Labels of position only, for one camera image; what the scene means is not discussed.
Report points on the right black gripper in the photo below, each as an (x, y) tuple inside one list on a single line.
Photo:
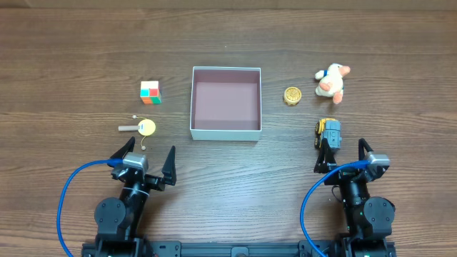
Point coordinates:
[(347, 174)]

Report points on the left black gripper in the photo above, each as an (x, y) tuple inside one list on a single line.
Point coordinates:
[(146, 178)]

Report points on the yellow grey toy truck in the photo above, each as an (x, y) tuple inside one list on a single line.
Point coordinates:
[(329, 129)]

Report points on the yellow rattle drum wooden handle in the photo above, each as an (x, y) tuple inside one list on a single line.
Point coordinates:
[(146, 127)]

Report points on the colourful puzzle cube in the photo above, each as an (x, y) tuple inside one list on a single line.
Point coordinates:
[(150, 92)]

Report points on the white plush duck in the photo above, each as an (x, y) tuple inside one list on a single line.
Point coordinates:
[(330, 82)]

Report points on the golden mooncake toy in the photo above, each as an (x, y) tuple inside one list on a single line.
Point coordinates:
[(292, 96)]

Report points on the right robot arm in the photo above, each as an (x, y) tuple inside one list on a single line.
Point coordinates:
[(368, 218)]

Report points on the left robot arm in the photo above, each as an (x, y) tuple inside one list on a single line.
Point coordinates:
[(118, 218)]

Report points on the white box maroon interior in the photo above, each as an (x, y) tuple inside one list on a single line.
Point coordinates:
[(226, 104)]

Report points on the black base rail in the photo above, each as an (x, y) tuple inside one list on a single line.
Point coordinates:
[(179, 249)]

